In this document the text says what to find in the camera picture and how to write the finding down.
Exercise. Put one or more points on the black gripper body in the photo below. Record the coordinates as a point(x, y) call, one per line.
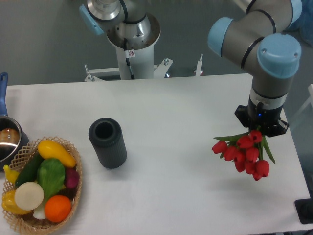
point(268, 122)

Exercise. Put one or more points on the red tulip bouquet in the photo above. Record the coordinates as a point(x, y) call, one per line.
point(247, 152)

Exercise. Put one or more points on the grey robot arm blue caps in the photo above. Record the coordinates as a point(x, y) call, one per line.
point(255, 43)

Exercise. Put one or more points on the blue plastic bag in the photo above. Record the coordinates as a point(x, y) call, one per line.
point(304, 24)

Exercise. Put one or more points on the black device at table edge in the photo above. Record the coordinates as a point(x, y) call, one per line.
point(304, 208)

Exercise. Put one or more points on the dark grey ribbed vase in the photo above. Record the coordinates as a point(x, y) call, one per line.
point(106, 137)

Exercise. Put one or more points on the purple red onion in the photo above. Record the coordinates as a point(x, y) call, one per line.
point(71, 178)

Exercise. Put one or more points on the yellow squash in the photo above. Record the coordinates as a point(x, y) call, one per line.
point(49, 149)

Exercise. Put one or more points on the green lettuce leaf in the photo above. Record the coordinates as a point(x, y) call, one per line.
point(51, 176)

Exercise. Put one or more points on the orange fruit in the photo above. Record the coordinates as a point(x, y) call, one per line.
point(57, 208)

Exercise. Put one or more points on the dark green cucumber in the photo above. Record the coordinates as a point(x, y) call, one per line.
point(29, 171)

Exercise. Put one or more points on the white round radish slice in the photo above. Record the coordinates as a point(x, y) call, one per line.
point(29, 196)

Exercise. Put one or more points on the yellow banana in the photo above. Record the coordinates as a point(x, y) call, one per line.
point(11, 175)

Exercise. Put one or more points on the woven wicker basket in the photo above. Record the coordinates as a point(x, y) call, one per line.
point(27, 224)

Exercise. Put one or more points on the yellow bell pepper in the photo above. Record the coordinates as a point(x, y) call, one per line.
point(9, 204)

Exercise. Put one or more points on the white frame at right edge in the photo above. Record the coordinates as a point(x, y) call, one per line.
point(309, 101)

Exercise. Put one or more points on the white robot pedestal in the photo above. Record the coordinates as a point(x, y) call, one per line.
point(135, 51)

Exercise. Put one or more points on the blue handled saucepan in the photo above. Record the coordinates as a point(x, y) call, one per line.
point(12, 137)

